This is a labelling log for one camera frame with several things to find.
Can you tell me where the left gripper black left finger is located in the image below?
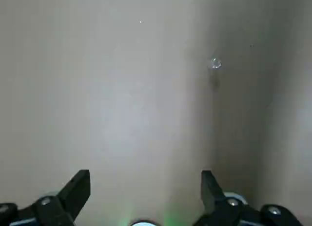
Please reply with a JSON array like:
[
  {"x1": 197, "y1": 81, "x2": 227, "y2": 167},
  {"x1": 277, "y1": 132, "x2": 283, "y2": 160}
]
[{"x1": 0, "y1": 169, "x2": 91, "y2": 226}]

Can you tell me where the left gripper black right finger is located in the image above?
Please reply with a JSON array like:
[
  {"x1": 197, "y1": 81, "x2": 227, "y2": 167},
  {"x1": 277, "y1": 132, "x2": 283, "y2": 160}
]
[{"x1": 195, "y1": 169, "x2": 305, "y2": 226}]

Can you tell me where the clear glass sample vial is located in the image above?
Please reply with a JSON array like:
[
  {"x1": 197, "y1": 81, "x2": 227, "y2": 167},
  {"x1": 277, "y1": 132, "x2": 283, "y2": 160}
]
[{"x1": 206, "y1": 56, "x2": 222, "y2": 71}]

